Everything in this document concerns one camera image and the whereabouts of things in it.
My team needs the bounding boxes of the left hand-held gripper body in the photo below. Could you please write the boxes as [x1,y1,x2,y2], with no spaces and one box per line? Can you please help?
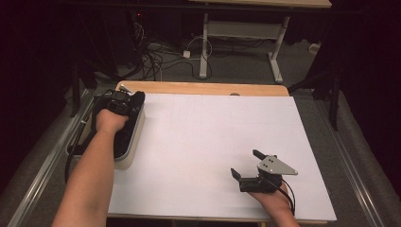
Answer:
[97,87,142,117]

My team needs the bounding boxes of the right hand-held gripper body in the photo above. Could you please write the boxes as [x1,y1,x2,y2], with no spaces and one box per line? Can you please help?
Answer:
[237,154,299,194]

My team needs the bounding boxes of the black knit vest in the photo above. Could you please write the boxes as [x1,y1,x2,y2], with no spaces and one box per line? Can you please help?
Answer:
[75,91,147,159]

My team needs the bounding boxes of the beige basket with grey rim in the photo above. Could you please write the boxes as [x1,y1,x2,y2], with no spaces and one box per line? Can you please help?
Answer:
[64,93,147,169]

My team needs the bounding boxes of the person's left hand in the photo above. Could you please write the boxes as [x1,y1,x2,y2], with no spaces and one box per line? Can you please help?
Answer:
[95,108,130,135]

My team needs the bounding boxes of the person's right hand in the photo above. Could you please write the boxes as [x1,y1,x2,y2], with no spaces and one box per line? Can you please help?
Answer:
[249,183,293,216]

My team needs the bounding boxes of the black metal stand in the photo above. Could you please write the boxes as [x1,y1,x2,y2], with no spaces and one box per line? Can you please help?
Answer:
[288,69,340,131]
[69,61,80,118]

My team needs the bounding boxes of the white board table cover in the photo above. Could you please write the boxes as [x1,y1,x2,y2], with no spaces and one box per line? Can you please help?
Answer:
[108,92,338,223]

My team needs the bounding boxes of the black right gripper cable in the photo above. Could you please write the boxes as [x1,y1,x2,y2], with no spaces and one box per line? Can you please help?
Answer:
[261,176,297,217]

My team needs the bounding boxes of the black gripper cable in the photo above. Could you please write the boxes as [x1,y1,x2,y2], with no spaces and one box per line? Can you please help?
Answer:
[64,89,112,183]
[261,176,297,217]

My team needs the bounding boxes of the bundle of floor cables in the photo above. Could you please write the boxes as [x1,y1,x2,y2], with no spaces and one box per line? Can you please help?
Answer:
[126,18,216,81]

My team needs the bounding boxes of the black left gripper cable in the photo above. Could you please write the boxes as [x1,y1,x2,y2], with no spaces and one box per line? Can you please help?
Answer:
[64,89,112,183]

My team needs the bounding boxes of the metal floor rail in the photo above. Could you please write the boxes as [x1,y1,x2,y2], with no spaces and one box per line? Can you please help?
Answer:
[6,89,93,227]
[315,99,387,227]

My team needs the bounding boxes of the grey metal frame stand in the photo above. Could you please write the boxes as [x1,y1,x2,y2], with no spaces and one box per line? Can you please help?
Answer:
[188,0,333,84]

